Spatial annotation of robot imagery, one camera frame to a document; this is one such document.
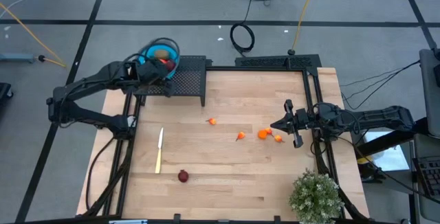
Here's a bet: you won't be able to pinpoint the grey open laptop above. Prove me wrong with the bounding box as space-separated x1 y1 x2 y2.
410 47 440 223

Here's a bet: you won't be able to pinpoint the black metal table frame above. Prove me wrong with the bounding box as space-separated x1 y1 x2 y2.
82 64 371 222

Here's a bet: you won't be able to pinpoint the black chair base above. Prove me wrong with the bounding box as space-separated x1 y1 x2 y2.
0 82 14 115

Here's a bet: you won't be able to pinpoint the black perforated metal shelf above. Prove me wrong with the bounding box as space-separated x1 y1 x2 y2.
234 54 322 78
132 54 213 107

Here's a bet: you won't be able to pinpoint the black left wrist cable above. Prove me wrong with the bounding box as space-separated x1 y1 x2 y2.
126 37 181 80

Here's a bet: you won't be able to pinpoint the yellow cable with black plug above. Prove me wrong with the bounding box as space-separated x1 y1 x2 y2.
0 2 68 69

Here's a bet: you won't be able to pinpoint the white paper sheet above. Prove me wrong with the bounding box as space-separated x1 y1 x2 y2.
364 131 410 172

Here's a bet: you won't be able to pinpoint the thin black laptop cables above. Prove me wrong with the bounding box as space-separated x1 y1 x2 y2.
340 60 422 111

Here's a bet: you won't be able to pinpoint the thick yellow hanging cable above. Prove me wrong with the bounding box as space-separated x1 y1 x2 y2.
290 0 320 56

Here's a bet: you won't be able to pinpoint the grey metal stand foot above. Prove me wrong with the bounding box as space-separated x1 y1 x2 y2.
0 52 36 63

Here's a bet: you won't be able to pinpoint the black coiled floor cable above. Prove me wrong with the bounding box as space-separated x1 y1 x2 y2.
229 0 257 54

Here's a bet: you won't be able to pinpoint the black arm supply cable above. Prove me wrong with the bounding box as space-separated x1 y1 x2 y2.
85 136 116 213

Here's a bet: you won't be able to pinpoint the green white potted plant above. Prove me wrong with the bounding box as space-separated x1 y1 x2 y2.
289 168 345 224

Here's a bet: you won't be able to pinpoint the brown green kiwi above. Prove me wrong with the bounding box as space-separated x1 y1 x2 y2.
153 49 171 60

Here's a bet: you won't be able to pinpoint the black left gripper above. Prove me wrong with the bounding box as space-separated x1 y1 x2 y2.
132 58 175 98

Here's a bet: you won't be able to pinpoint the blue grey collapsible colander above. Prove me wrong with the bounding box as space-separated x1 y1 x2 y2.
136 37 181 80

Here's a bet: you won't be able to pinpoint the knife with yellow handle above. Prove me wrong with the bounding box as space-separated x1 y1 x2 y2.
154 127 165 175

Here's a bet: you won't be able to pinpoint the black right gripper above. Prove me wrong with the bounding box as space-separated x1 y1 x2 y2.
270 99 316 149

